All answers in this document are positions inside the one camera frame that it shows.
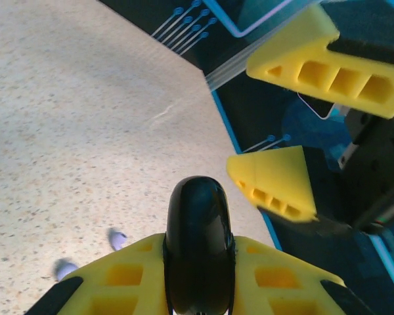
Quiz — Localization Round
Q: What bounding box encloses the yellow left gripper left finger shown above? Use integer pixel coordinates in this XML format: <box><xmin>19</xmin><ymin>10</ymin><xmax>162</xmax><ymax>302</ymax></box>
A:
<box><xmin>26</xmin><ymin>233</ymin><xmax>172</xmax><ymax>315</ymax></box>

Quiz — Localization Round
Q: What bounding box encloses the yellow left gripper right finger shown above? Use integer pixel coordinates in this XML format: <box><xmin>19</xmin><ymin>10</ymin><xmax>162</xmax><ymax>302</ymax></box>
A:
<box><xmin>229</xmin><ymin>236</ymin><xmax>377</xmax><ymax>315</ymax></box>

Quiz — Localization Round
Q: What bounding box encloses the black earbud charging case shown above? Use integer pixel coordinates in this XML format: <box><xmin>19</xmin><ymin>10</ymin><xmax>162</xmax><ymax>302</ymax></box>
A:
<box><xmin>163</xmin><ymin>176</ymin><xmax>236</xmax><ymax>315</ymax></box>

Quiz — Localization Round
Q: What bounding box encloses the blue table side rail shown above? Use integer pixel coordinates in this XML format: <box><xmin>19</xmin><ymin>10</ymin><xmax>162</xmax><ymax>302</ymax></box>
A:
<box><xmin>211</xmin><ymin>88</ymin><xmax>285</xmax><ymax>252</ymax></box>

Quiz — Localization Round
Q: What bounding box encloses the aluminium frame post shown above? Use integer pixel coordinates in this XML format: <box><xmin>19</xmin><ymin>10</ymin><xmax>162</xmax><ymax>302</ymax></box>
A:
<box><xmin>203</xmin><ymin>41</ymin><xmax>263</xmax><ymax>91</ymax></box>

